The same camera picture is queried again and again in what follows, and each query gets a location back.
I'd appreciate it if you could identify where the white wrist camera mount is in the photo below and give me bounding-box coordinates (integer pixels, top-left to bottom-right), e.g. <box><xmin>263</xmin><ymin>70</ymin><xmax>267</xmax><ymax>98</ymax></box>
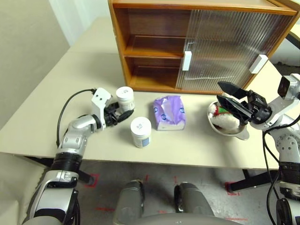
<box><xmin>266</xmin><ymin>73</ymin><xmax>300</xmax><ymax>113</ymax></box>
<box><xmin>90</xmin><ymin>88</ymin><xmax>113</xmax><ymax>130</ymax></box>

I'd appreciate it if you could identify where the white plush toy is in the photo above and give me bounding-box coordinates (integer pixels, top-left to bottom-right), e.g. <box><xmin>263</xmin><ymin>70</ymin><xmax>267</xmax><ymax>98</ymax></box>
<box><xmin>209</xmin><ymin>92</ymin><xmax>240</xmax><ymax>135</ymax></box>

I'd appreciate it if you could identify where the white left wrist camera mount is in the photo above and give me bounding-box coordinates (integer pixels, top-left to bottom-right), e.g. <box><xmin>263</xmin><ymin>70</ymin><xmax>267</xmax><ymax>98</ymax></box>
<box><xmin>90</xmin><ymin>88</ymin><xmax>113</xmax><ymax>130</ymax></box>

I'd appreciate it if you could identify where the purple tissue pack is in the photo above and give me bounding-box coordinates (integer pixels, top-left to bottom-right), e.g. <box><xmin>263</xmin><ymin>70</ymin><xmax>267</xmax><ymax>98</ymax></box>
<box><xmin>152</xmin><ymin>94</ymin><xmax>188</xmax><ymax>132</ymax></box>

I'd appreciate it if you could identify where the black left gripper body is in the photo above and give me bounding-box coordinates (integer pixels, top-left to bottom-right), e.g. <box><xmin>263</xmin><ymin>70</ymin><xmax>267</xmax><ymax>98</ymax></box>
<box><xmin>104</xmin><ymin>106</ymin><xmax>120</xmax><ymax>128</ymax></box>

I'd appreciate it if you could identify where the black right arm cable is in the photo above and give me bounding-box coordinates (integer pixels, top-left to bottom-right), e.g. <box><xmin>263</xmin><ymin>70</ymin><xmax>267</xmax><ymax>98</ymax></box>
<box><xmin>262</xmin><ymin>130</ymin><xmax>286</xmax><ymax>225</ymax></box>

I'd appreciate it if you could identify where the wooden cabinet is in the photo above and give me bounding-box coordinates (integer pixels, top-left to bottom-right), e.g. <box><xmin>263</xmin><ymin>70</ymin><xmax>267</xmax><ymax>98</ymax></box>
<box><xmin>107</xmin><ymin>0</ymin><xmax>298</xmax><ymax>95</ymax></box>

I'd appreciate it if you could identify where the grey robot torso edge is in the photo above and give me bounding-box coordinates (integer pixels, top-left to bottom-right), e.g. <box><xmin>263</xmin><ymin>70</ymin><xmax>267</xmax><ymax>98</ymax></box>
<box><xmin>140</xmin><ymin>212</ymin><xmax>236</xmax><ymax>225</ymax></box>

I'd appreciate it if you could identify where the ribbed glass sliding door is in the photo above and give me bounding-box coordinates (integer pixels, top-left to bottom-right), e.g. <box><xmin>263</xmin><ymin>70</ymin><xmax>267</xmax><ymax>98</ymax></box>
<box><xmin>175</xmin><ymin>9</ymin><xmax>237</xmax><ymax>91</ymax></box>
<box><xmin>225</xmin><ymin>11</ymin><xmax>295</xmax><ymax>93</ymax></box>

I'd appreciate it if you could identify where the beige side table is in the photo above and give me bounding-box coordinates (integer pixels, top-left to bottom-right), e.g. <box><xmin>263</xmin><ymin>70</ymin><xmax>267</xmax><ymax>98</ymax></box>
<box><xmin>286</xmin><ymin>19</ymin><xmax>300</xmax><ymax>48</ymax></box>

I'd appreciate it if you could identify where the dark grey rounded knee cover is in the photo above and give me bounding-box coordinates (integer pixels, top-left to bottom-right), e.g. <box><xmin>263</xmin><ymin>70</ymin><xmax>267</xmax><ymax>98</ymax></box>
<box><xmin>112</xmin><ymin>180</ymin><xmax>145</xmax><ymax>225</ymax></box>
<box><xmin>174</xmin><ymin>182</ymin><xmax>216</xmax><ymax>225</ymax></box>

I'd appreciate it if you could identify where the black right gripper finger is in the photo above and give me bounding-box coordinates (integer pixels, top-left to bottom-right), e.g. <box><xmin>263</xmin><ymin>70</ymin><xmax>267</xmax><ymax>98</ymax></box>
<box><xmin>217</xmin><ymin>81</ymin><xmax>250</xmax><ymax>99</ymax></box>
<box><xmin>216</xmin><ymin>95</ymin><xmax>253</xmax><ymax>125</ymax></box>

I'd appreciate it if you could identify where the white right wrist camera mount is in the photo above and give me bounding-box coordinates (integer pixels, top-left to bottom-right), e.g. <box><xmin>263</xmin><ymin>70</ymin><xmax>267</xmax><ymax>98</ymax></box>
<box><xmin>266</xmin><ymin>73</ymin><xmax>300</xmax><ymax>113</ymax></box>

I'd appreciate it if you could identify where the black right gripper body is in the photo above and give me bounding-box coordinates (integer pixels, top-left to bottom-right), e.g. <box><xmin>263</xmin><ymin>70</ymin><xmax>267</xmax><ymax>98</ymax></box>
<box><xmin>245</xmin><ymin>90</ymin><xmax>273</xmax><ymax>125</ymax></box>

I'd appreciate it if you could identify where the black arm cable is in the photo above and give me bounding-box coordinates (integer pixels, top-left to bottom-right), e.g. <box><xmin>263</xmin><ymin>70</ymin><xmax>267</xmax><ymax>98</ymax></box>
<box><xmin>262</xmin><ymin>130</ymin><xmax>286</xmax><ymax>225</ymax></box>
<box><xmin>56</xmin><ymin>88</ymin><xmax>97</xmax><ymax>148</ymax></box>

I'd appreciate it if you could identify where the white bowl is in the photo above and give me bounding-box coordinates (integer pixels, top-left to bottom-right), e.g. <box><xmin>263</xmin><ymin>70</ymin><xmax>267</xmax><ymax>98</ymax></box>
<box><xmin>206</xmin><ymin>100</ymin><xmax>250</xmax><ymax>142</ymax></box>

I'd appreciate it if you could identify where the white plastic bottle blue label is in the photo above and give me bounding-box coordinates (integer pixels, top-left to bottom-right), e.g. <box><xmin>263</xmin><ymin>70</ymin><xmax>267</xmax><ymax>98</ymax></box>
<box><xmin>130</xmin><ymin>116</ymin><xmax>152</xmax><ymax>149</ymax></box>

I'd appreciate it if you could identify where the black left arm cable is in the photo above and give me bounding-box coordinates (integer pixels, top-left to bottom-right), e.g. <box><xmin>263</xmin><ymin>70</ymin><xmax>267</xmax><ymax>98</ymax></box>
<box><xmin>56</xmin><ymin>88</ymin><xmax>97</xmax><ymax>148</ymax></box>

